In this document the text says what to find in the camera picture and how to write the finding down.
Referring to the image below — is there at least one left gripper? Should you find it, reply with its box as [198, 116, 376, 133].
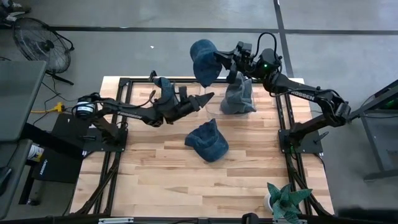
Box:
[155, 85, 215, 125]

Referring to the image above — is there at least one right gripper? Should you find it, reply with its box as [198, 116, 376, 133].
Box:
[213, 50, 261, 84]

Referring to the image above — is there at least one blue hat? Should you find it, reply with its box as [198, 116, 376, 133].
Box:
[189, 39, 223, 88]
[184, 118, 230, 163]

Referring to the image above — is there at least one light grey hat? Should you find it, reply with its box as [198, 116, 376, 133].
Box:
[220, 70, 247, 115]

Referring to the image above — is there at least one dark blue cap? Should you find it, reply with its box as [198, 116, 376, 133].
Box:
[153, 76, 180, 108]

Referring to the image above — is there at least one clear plastic bin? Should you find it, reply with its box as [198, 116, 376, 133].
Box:
[203, 81, 257, 121]
[150, 82, 201, 113]

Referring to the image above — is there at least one white plant pot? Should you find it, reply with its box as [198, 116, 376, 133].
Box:
[263, 193, 275, 214]

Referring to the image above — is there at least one black rounded object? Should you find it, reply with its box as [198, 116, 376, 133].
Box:
[241, 212, 260, 224]

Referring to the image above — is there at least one green artificial plant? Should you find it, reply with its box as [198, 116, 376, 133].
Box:
[266, 182, 313, 224]

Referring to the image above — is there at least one black flat box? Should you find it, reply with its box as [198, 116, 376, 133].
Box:
[50, 112, 94, 147]

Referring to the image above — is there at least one yellow power plug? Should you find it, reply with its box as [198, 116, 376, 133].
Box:
[30, 101, 66, 114]

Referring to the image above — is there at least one black metal side table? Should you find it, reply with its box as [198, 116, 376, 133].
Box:
[348, 79, 398, 182]

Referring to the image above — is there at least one black Husky tool bag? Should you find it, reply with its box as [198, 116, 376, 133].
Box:
[32, 148, 85, 185]

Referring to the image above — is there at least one black floor fan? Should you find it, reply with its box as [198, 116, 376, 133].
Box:
[12, 17, 75, 86]

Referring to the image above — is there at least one black device green light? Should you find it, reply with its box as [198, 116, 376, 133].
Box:
[374, 80, 398, 110]

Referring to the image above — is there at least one white labelled can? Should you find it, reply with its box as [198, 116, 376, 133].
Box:
[26, 142, 44, 163]

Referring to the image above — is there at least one grey desk top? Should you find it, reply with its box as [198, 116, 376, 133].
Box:
[0, 60, 47, 142]
[0, 139, 34, 220]

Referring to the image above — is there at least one person's shoe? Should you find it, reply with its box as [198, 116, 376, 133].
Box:
[2, 11, 26, 22]
[0, 0, 32, 14]

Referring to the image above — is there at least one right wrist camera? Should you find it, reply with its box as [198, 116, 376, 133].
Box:
[236, 40, 253, 56]

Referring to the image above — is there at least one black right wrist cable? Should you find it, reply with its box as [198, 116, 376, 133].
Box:
[254, 31, 280, 60]

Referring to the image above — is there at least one black aluminium frame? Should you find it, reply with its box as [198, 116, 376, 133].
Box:
[70, 77, 336, 218]

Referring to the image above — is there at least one silver aluminium rail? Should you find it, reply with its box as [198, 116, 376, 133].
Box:
[98, 217, 135, 224]

